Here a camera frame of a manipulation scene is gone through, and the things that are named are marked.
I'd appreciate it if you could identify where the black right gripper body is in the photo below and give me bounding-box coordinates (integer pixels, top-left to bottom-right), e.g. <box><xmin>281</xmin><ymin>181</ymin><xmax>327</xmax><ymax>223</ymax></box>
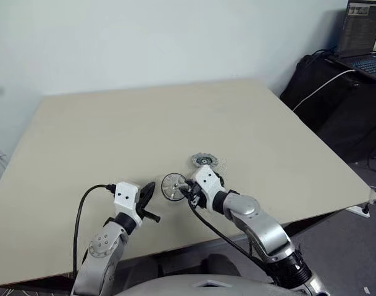
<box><xmin>187</xmin><ymin>182</ymin><xmax>207</xmax><ymax>209</ymax></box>

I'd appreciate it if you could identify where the black fabric case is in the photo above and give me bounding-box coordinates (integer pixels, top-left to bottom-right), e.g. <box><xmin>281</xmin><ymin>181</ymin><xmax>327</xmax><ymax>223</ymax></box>
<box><xmin>280</xmin><ymin>54</ymin><xmax>376</xmax><ymax>164</ymax></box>

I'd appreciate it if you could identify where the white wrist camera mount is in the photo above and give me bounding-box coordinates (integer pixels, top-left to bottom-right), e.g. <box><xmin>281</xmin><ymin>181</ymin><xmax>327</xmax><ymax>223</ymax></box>
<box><xmin>112</xmin><ymin>181</ymin><xmax>144</xmax><ymax>226</ymax></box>
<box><xmin>192</xmin><ymin>165</ymin><xmax>225</xmax><ymax>210</ymax></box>

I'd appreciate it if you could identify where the black laptop cable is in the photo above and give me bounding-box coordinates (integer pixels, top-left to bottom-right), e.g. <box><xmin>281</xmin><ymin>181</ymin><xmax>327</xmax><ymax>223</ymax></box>
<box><xmin>311</xmin><ymin>47</ymin><xmax>340</xmax><ymax>59</ymax></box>

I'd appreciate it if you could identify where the grey robot torso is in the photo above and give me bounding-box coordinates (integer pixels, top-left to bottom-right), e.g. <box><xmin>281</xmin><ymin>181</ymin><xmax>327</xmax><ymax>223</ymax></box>
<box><xmin>113</xmin><ymin>271</ymin><xmax>299</xmax><ymax>296</ymax></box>

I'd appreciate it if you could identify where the grey round toothed motor part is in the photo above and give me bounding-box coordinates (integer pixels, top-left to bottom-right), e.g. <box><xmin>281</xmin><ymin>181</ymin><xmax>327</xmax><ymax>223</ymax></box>
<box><xmin>189</xmin><ymin>153</ymin><xmax>219</xmax><ymax>169</ymax></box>

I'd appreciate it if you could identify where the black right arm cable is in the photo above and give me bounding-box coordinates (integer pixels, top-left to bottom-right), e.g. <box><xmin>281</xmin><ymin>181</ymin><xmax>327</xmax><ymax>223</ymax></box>
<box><xmin>187</xmin><ymin>200</ymin><xmax>283</xmax><ymax>278</ymax></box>

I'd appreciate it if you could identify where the white charging cable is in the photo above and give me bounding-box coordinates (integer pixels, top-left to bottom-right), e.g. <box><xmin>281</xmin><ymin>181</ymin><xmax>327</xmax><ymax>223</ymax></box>
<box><xmin>291</xmin><ymin>69</ymin><xmax>359</xmax><ymax>112</ymax></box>

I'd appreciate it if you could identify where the black open laptop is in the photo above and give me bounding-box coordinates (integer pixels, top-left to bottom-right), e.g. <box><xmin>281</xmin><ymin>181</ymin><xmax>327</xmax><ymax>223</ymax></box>
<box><xmin>326</xmin><ymin>0</ymin><xmax>376</xmax><ymax>75</ymax></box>

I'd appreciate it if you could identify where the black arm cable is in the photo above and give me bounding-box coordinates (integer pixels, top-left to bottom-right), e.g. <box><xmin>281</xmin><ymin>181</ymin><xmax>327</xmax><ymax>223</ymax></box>
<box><xmin>187</xmin><ymin>200</ymin><xmax>283</xmax><ymax>278</ymax></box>
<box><xmin>72</xmin><ymin>183</ymin><xmax>117</xmax><ymax>278</ymax></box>

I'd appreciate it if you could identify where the white power strip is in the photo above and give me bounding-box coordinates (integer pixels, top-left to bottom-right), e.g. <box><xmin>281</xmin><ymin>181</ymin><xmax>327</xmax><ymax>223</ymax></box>
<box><xmin>345</xmin><ymin>202</ymin><xmax>372</xmax><ymax>218</ymax></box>

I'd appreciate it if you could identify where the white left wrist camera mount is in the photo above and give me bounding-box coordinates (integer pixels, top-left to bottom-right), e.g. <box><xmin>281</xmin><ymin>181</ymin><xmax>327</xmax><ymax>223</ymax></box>
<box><xmin>112</xmin><ymin>181</ymin><xmax>144</xmax><ymax>226</ymax></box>

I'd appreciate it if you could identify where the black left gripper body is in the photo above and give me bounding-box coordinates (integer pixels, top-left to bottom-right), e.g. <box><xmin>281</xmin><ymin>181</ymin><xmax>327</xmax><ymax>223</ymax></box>
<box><xmin>136</xmin><ymin>186</ymin><xmax>149</xmax><ymax>220</ymax></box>

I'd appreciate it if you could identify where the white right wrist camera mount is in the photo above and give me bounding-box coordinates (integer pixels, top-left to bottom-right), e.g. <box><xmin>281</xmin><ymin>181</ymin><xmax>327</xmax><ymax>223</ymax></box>
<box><xmin>192</xmin><ymin>165</ymin><xmax>225</xmax><ymax>210</ymax></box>

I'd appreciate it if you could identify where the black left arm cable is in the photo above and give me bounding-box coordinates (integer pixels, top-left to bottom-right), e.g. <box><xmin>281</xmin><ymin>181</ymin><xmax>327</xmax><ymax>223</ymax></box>
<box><xmin>72</xmin><ymin>183</ymin><xmax>117</xmax><ymax>278</ymax></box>

